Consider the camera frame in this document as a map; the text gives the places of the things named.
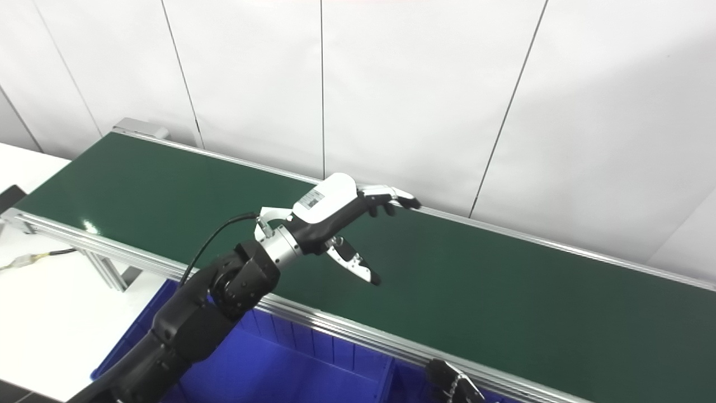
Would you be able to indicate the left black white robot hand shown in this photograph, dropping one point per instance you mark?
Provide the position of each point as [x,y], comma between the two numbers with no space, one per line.
[324,207]

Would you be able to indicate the green conveyor belt aluminium frame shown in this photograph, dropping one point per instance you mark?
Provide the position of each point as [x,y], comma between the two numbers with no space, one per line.
[503,291]

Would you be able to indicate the blue plastic bin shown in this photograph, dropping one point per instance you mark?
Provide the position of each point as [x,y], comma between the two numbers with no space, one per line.
[279,369]
[408,386]

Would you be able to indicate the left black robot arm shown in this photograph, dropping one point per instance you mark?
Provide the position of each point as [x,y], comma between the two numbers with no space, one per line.
[190,324]

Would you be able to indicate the small black box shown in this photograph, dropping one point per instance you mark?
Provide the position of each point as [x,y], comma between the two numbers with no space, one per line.
[10,197]

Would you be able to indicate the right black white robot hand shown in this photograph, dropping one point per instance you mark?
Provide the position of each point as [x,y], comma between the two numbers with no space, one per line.
[450,386]

